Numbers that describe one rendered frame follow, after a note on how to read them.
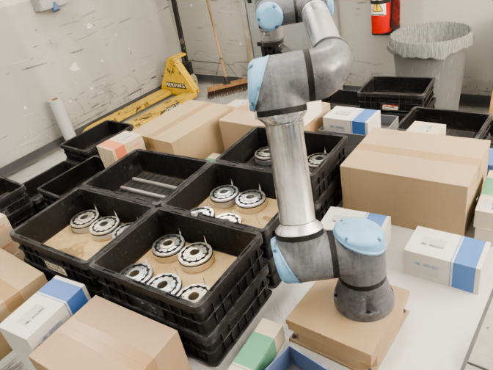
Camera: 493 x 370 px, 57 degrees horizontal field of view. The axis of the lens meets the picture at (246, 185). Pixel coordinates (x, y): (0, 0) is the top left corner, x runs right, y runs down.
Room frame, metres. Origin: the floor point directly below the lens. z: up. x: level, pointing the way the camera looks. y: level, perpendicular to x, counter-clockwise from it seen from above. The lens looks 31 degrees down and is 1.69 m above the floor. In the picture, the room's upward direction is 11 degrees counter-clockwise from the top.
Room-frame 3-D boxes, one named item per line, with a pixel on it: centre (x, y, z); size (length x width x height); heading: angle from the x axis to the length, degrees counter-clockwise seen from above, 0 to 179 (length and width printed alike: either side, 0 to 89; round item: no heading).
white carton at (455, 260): (0.96, -0.52, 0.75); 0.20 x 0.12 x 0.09; 49
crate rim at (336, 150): (1.48, -0.15, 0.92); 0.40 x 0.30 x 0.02; 51
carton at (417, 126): (1.54, -0.70, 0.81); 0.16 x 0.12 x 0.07; 136
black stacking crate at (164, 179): (1.50, 0.35, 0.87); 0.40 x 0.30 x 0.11; 51
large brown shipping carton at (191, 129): (2.03, 0.24, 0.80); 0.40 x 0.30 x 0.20; 134
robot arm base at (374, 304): (0.84, -0.24, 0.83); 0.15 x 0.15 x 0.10
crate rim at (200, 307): (1.01, 0.23, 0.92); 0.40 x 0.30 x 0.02; 51
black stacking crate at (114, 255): (1.01, 0.23, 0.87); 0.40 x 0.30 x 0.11; 51
